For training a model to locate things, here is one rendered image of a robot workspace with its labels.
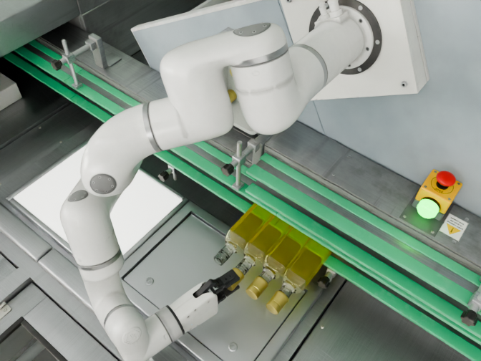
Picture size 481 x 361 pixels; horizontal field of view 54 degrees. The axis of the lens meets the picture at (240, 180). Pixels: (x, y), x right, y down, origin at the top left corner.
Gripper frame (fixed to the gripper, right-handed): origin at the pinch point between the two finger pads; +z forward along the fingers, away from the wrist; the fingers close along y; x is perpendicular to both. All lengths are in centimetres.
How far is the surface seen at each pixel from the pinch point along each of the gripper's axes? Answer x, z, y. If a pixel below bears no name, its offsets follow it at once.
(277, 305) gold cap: -11.6, 4.9, 1.4
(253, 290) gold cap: -5.6, 2.8, 1.8
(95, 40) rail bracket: 82, 10, 18
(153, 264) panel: 21.9, -9.6, -12.0
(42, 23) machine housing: 102, 1, 17
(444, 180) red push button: -19, 43, 25
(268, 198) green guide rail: 10.2, 19.9, 6.5
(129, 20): 111, 35, 2
